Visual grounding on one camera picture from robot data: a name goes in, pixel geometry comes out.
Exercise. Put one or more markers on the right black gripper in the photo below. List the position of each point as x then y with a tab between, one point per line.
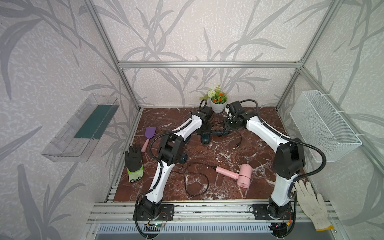
226	125

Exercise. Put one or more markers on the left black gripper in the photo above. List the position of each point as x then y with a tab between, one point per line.
210	128

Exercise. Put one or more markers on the dark green hair dryer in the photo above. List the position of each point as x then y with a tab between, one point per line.
206	136
184	156

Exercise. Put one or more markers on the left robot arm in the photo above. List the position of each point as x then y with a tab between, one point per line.
170	151

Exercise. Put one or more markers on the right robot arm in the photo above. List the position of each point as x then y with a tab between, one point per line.
289	153

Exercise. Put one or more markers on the pink hair dryer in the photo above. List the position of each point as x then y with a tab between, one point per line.
243	177

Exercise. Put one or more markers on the white pot artificial flowers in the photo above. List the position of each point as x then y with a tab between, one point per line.
217	98

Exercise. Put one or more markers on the purple pink spatula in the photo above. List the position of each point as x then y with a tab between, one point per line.
150	132

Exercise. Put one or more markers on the black green work glove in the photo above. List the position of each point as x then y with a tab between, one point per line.
134	164

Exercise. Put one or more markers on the white cloth glove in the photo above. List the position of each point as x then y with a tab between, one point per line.
313	205

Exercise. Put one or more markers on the horizontal aluminium frame bar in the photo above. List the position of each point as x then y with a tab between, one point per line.
211	64

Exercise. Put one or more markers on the white wire mesh basket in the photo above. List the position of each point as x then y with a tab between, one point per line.
323	127

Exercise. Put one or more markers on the clear plastic wall shelf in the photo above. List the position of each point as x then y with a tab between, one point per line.
78	138

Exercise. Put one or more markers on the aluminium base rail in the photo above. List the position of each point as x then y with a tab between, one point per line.
189	217

